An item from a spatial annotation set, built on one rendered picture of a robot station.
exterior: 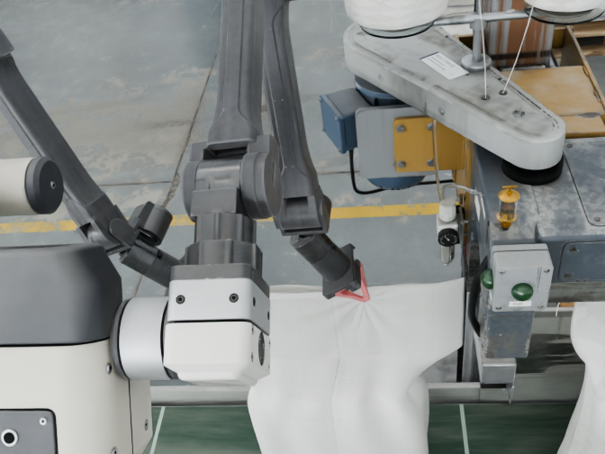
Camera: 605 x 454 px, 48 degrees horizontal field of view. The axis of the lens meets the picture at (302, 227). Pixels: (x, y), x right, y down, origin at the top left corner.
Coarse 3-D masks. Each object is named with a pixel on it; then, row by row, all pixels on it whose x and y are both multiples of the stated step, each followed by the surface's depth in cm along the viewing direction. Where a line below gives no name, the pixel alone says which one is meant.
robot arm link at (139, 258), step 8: (144, 232) 125; (136, 240) 123; (144, 240) 127; (152, 240) 127; (136, 248) 122; (144, 248) 123; (152, 248) 125; (120, 256) 125; (128, 256) 122; (136, 256) 122; (144, 256) 123; (152, 256) 124; (128, 264) 123; (136, 264) 123; (144, 264) 123; (144, 272) 124
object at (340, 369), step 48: (288, 288) 129; (384, 288) 126; (432, 288) 125; (288, 336) 136; (336, 336) 135; (384, 336) 135; (432, 336) 134; (288, 384) 141; (336, 384) 140; (384, 384) 139; (288, 432) 148; (336, 432) 145; (384, 432) 144
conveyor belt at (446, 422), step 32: (160, 416) 193; (192, 416) 192; (224, 416) 191; (448, 416) 182; (480, 416) 181; (512, 416) 180; (544, 416) 179; (160, 448) 186; (192, 448) 184; (224, 448) 183; (256, 448) 182; (448, 448) 175; (480, 448) 174; (512, 448) 173; (544, 448) 172
